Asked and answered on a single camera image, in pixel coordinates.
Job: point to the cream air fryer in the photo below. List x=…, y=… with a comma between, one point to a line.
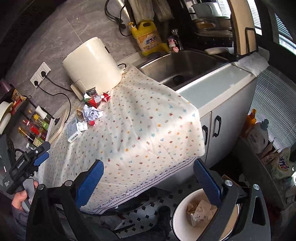
x=92, y=66

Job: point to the floral white tablecloth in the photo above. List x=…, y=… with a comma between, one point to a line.
x=147, y=133

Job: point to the black spice rack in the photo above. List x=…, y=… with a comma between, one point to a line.
x=20, y=104

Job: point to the stainless steel sink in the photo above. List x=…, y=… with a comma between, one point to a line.
x=176, y=70

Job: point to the yellow dish soap bottle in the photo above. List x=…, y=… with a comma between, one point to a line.
x=148, y=39

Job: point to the crumpled silver foil wrapper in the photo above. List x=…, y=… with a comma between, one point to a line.
x=91, y=113

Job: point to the white medicine box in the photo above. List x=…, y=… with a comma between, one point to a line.
x=72, y=131

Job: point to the clear crumpled plastic wrapper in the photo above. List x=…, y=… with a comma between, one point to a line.
x=195, y=219

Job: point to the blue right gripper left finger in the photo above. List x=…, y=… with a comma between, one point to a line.
x=86, y=183

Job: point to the black dish rack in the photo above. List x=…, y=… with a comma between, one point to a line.
x=210, y=32

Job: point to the white wall power socket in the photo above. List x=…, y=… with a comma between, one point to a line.
x=37, y=77

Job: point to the brown crumpled paper trash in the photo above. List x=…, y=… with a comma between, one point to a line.
x=198, y=207

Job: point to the white round trash bin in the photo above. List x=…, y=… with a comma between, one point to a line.
x=181, y=221

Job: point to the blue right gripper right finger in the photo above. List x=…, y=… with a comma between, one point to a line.
x=207, y=182

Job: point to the white pill blister pack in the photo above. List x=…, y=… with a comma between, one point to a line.
x=82, y=126

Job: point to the red-cap sauce bottle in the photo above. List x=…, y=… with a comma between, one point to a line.
x=35, y=129

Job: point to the red paper carton trash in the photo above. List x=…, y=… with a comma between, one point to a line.
x=95, y=100

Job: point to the orange spray bottle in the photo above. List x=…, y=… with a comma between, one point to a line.
x=249, y=123

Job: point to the pink small figurine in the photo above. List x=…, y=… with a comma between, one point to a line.
x=173, y=45

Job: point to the white detergent jug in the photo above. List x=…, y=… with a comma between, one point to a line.
x=258, y=136

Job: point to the hanging grey towel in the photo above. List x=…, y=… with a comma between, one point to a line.
x=145, y=10

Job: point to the white-cap green-label bottle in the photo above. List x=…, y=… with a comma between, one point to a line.
x=41, y=117

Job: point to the person's left hand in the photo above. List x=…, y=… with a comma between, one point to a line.
x=18, y=201

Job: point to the green detergent refill pouch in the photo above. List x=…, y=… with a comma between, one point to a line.
x=282, y=165

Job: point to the white folded dish cloth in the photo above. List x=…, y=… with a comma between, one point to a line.
x=253, y=63

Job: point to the white bowl on rack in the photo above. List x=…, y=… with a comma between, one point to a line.
x=5, y=115

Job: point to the wooden cutting board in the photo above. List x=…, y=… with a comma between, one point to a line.
x=243, y=28

